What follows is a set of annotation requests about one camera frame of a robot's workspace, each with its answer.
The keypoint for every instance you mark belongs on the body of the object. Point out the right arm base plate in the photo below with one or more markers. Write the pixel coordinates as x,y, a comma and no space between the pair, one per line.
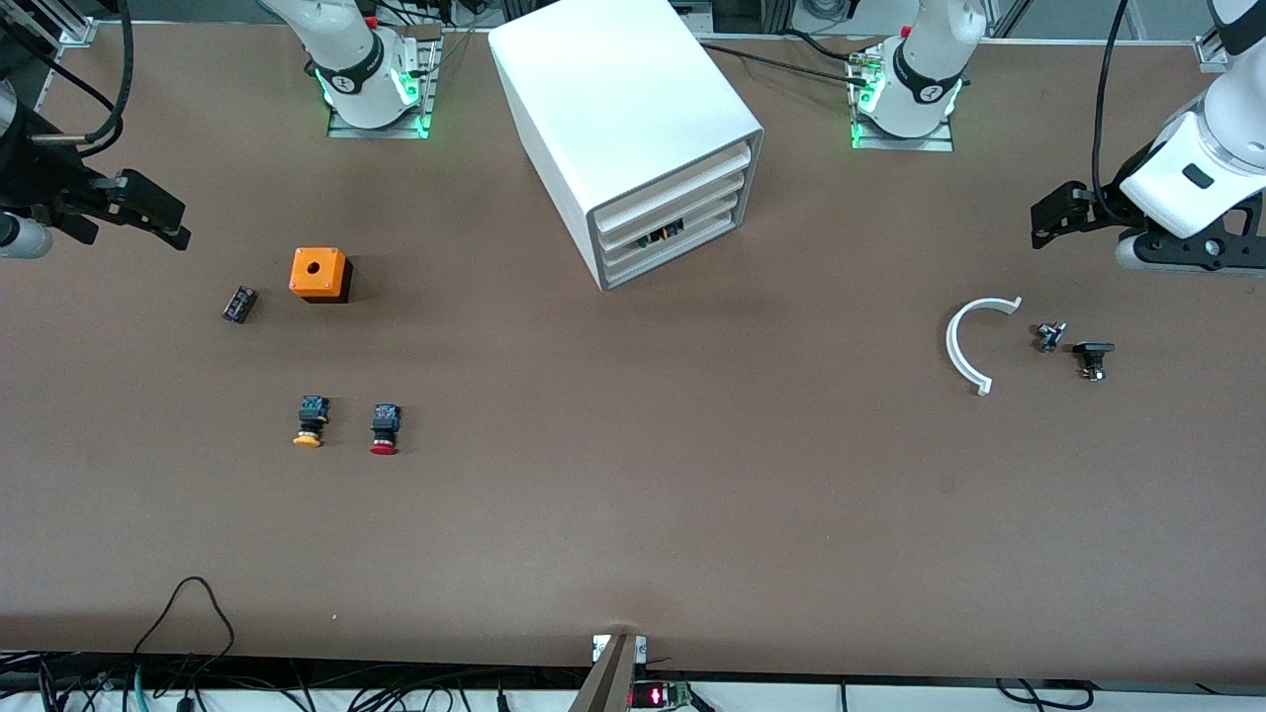
427,99

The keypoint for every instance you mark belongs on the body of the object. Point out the small grey metal component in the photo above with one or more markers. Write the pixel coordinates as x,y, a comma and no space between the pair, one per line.
1049,336

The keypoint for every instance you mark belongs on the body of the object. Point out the grey camera post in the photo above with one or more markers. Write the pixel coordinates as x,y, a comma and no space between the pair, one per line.
605,682

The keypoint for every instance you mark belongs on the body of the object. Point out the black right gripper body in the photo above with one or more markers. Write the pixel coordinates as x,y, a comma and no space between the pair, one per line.
40,168

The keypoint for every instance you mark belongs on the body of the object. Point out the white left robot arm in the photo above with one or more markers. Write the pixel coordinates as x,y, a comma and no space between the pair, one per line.
1221,148

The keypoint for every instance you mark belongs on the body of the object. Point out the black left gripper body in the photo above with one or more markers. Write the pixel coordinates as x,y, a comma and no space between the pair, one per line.
1112,199

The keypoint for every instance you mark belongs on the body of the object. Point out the white curved plastic arc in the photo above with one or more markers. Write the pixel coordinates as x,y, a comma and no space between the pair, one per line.
955,346

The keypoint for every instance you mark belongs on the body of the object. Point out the small black terminal block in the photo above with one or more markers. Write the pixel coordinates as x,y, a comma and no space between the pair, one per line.
239,305

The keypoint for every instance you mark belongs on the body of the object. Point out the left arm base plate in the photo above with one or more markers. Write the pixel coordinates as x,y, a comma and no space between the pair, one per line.
905,143

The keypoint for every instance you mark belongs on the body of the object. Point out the device with red display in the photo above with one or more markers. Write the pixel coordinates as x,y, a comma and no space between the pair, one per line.
658,695

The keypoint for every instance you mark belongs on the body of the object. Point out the orange button enclosure box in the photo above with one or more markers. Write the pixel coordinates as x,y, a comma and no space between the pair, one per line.
316,272

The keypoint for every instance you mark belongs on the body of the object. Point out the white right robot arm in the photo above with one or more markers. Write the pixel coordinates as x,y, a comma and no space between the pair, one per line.
346,49

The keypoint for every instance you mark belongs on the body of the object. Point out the red push button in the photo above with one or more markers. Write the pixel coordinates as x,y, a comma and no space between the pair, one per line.
385,431

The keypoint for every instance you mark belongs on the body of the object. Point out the black component with brass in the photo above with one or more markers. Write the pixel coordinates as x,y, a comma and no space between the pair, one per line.
1093,354

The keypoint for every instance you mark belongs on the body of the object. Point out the yellow push button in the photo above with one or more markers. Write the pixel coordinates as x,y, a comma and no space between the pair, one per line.
311,423

